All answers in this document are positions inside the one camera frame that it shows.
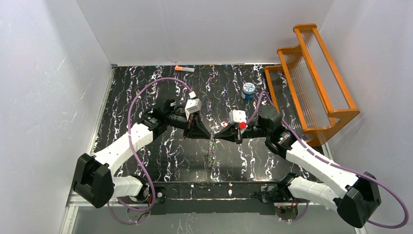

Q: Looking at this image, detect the orange white marker pen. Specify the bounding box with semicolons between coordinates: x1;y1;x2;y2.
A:
174;66;195;73

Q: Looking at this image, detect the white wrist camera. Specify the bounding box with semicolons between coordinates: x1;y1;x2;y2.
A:
184;91;202;120
228;110;247;130

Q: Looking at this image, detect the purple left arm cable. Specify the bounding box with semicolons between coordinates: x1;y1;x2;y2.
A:
106;77;196;225

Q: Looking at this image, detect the blue white paint jar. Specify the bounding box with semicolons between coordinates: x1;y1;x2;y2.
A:
241;82;256;100

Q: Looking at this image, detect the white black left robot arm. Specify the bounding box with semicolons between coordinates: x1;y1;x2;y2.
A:
72;98;211;208

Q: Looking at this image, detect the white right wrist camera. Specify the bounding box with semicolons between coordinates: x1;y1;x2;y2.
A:
228;110;247;130

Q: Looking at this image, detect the round metal key organizer disc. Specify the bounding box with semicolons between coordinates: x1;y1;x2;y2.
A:
206;135;216;168

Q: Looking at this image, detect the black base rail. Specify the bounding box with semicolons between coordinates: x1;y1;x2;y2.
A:
117;181;300;216

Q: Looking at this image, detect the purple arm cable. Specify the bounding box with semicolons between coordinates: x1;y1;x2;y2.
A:
245;90;410;229
106;77;196;225

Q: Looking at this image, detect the orange wooden tiered rack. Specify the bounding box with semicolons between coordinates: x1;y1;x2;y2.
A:
264;23;360;146

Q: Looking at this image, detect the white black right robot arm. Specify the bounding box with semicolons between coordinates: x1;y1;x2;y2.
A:
214;105;381;228

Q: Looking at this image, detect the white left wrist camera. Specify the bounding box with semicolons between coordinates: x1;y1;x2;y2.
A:
184;91;202;120

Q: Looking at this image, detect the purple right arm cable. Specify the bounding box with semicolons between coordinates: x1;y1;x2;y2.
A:
245;90;410;229

